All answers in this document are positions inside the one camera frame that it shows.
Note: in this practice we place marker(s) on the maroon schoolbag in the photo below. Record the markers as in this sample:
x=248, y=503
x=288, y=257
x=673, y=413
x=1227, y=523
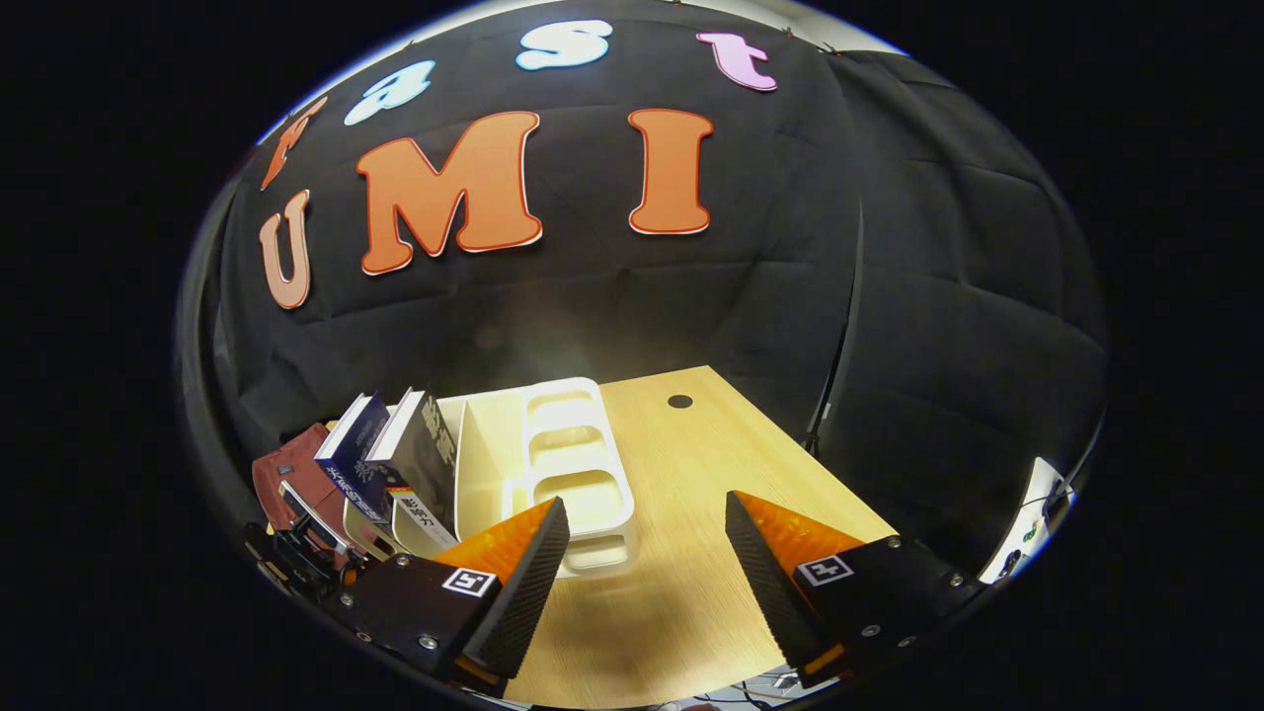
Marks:
x=291, y=474

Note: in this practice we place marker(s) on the black backdrop cloth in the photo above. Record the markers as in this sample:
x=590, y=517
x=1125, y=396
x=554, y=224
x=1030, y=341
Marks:
x=632, y=296

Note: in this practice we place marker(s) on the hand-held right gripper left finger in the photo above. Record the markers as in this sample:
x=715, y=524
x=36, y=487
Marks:
x=523, y=592

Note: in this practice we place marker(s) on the blue cover book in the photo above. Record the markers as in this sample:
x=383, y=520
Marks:
x=355, y=454

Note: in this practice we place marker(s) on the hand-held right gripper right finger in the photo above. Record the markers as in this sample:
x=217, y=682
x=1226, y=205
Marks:
x=765, y=583

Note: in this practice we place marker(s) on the white bookshelf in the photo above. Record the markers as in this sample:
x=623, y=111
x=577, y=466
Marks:
x=583, y=494

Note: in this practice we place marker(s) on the portrait cover book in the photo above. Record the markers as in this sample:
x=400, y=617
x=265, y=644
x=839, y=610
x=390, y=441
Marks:
x=425, y=464

